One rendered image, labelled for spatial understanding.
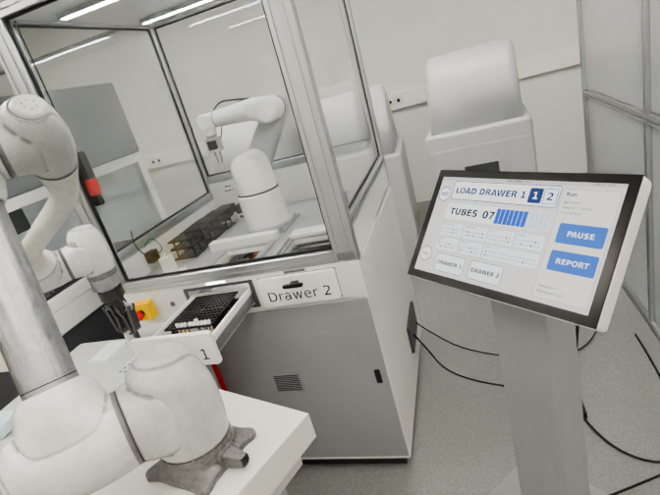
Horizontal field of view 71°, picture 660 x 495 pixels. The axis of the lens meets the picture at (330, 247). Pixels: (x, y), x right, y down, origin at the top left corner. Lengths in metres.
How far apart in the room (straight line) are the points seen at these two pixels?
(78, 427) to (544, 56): 4.26
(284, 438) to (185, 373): 0.27
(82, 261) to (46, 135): 0.57
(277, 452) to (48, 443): 0.43
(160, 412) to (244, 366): 0.97
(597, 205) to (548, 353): 0.40
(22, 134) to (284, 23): 0.73
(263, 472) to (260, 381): 0.91
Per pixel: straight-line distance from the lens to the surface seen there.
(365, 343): 1.69
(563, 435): 1.48
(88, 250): 1.57
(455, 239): 1.24
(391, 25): 4.58
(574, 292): 1.04
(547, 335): 1.25
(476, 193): 1.24
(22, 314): 1.03
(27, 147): 1.10
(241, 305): 1.64
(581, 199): 1.10
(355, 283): 1.57
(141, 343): 1.57
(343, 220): 1.49
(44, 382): 1.02
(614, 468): 2.07
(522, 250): 1.12
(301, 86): 1.42
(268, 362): 1.86
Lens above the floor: 1.53
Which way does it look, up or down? 20 degrees down
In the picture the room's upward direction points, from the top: 16 degrees counter-clockwise
